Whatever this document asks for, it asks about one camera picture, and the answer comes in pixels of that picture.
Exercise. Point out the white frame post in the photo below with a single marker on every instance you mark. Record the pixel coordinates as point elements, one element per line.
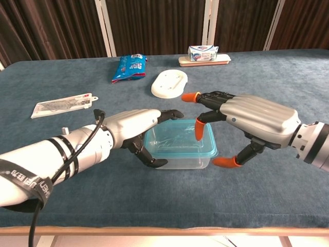
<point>210,23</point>
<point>104,25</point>
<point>1,66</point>
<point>273,25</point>

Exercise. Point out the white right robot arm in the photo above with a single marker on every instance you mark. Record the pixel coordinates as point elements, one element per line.
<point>313,144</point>

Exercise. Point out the long beige plastic case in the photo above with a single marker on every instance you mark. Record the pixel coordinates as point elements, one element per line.
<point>223,59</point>

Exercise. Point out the silver right hand orange fingertips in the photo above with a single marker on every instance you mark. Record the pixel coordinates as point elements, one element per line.
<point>262,118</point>

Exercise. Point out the white oval soap dish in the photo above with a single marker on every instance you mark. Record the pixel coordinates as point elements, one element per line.
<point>168,85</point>

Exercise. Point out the soap bar package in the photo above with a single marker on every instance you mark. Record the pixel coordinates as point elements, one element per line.
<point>203,53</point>

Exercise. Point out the blue snack packet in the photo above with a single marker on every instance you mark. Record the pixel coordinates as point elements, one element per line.
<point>129,68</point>

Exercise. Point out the light wooden table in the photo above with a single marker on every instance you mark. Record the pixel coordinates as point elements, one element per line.
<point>154,231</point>

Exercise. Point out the flat white ruler package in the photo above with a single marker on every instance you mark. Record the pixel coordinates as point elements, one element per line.
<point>59,106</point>

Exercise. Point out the blue felt table cloth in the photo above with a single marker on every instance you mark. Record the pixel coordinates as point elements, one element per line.
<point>154,200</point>

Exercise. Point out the teal container lid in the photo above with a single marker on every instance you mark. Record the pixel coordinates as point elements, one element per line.
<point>169,137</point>

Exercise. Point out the brown pleated curtain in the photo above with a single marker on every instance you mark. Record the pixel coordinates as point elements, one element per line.
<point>306,23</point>
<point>159,25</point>
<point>51,28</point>
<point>244,23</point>

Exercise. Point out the clear plastic container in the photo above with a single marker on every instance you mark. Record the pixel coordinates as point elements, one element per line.
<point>185,163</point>

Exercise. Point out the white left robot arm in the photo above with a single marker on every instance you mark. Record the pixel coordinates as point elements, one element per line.
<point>51,157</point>

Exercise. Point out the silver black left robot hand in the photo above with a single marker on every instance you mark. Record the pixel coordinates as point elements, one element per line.
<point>133,121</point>

